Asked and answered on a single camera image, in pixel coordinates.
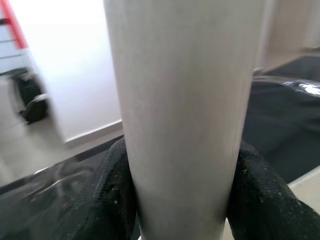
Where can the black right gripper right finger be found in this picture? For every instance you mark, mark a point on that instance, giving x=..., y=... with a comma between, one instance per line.
x=265, y=205

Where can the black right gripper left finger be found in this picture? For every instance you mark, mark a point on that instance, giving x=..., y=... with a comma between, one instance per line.
x=107, y=205

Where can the white plastic table leg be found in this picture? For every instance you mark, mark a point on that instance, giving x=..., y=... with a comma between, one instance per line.
x=180, y=112

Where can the clear tape cross patch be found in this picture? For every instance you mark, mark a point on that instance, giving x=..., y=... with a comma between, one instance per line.
x=45, y=190

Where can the black tablecloth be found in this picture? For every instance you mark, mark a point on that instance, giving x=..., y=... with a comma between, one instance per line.
x=280, y=125

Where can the black backpack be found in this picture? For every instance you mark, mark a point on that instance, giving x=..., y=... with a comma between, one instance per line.
x=33, y=100

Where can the red ladder rail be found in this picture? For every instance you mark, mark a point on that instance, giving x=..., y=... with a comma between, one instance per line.
x=15, y=25

